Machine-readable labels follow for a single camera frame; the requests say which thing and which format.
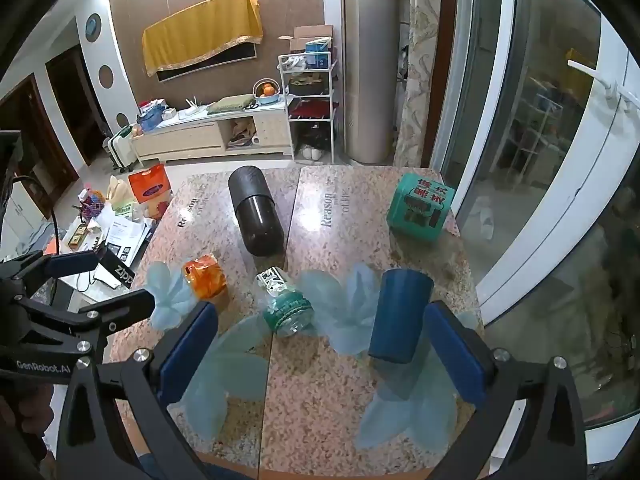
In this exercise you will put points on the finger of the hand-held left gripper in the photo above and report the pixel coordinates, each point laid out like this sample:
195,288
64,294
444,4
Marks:
130,303
75,263

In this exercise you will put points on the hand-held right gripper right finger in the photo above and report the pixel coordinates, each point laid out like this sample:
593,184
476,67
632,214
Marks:
455,360

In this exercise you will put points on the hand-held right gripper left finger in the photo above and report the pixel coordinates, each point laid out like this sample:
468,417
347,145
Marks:
190,355

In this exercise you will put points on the blue cup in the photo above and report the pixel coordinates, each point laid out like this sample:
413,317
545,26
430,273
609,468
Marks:
400,315

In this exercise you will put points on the black cylindrical cup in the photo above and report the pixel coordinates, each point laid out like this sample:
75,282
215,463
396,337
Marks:
255,210

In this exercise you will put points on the black box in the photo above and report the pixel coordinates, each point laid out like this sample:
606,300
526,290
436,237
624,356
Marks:
117,270

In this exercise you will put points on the pile of papers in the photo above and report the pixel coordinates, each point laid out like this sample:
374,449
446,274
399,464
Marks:
122,232

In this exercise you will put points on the pink basket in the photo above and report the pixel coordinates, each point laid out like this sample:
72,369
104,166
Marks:
92,206

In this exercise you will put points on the orange snack packet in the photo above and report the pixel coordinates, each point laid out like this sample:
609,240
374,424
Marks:
204,280

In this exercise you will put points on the cream bag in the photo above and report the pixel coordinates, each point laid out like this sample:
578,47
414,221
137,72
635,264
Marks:
119,191

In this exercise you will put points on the orange bag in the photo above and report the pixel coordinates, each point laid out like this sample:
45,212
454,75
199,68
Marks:
147,187

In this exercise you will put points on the clear bottle with green label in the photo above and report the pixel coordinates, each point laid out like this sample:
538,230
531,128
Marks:
286,307

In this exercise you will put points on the white suitcase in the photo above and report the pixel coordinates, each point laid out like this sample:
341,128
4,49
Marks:
122,150

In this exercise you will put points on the green printed box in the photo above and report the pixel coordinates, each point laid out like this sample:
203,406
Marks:
420,210

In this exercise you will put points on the blue storage box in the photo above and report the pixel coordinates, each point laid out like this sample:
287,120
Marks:
150,121

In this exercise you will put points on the beige television cabinet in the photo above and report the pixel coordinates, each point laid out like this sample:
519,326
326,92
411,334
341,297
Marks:
195,137

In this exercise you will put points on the green cushion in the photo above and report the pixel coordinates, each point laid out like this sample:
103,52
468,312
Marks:
232,105

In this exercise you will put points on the white shoes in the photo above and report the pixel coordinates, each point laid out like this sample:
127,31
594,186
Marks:
311,153

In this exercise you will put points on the black television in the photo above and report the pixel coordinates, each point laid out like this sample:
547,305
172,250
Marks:
210,63

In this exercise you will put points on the fruit bowl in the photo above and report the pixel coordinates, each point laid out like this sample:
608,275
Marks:
265,95

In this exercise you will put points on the white shelf rack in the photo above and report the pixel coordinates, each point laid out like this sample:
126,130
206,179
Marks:
286,110

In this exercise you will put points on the yellow cloth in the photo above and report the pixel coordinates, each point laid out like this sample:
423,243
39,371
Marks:
200,35

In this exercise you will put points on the patterned curtain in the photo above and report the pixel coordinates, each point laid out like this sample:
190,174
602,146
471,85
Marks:
422,70

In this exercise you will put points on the grey tower air conditioner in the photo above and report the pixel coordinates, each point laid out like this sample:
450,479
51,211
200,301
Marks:
367,70

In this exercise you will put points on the cardboard box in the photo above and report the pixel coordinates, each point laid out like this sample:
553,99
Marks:
300,37

